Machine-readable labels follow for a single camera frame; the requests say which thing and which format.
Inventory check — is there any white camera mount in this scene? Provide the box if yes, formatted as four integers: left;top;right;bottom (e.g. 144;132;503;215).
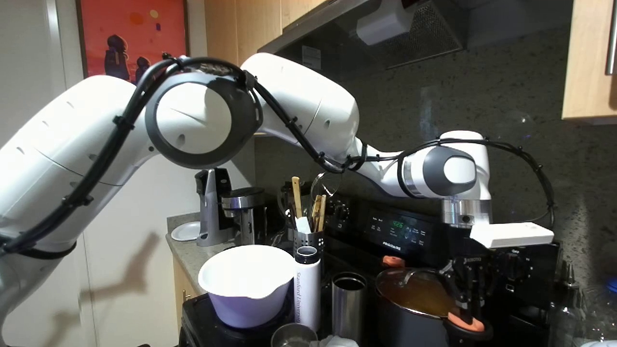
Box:
468;221;553;248

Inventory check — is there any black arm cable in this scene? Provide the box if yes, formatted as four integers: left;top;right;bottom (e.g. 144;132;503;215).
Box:
0;55;557;258

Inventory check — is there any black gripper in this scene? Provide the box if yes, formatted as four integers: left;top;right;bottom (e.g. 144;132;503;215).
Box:
441;246;557;321

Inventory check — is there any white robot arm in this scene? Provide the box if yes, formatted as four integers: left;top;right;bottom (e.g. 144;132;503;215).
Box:
0;51;553;315

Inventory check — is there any steel travel mug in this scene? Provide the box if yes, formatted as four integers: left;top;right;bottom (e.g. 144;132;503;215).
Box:
329;271;366;342

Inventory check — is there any red framed painting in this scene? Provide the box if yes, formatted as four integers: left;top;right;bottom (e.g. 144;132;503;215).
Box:
75;0;187;82

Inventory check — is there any white black bottle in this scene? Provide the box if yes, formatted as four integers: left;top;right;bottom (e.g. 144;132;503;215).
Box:
293;244;320;331

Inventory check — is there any wooden spoon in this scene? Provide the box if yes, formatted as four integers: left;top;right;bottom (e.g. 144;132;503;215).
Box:
291;175;302;217

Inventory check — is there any black kitchen stove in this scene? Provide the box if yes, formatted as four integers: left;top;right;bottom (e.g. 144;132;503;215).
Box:
179;196;549;347

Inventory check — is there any small white bowl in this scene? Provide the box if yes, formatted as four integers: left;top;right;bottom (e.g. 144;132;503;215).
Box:
169;221;200;242

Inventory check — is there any black range hood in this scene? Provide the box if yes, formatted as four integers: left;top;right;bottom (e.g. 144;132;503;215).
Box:
256;0;574;69

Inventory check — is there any steel coffee maker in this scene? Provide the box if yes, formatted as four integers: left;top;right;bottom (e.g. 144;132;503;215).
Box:
194;167;264;246

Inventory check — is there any large white mixing bowl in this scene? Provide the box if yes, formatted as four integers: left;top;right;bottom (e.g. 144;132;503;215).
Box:
198;244;297;329

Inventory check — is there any red handle seal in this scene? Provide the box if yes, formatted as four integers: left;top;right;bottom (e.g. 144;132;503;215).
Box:
381;254;405;267
447;312;486;333

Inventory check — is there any small glass jar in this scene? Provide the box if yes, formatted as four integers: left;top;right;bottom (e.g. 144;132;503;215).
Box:
270;323;318;347

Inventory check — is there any steel utensil holder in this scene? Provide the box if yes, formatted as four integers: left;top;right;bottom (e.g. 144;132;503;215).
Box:
293;215;324;248

